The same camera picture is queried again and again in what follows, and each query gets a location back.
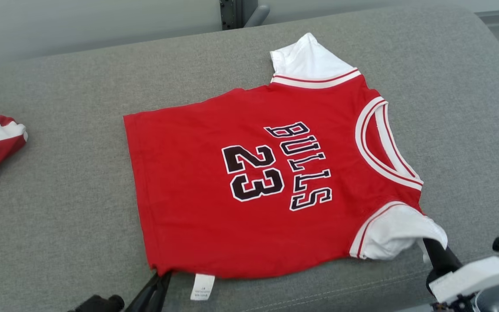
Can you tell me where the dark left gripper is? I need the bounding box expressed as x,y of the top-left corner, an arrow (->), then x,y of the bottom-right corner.
68,272 -> 173,312

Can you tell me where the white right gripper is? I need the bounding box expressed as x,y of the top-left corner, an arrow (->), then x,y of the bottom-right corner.
423,239 -> 499,304

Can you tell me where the red white Bulls jersey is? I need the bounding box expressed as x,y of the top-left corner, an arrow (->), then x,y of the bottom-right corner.
123,32 -> 448,302

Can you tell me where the grey fabric sofa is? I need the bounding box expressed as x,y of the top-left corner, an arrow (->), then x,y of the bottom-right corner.
0,4 -> 499,312

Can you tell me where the grey metal frame post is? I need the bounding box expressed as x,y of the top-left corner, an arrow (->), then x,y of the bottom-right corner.
219,0 -> 271,30

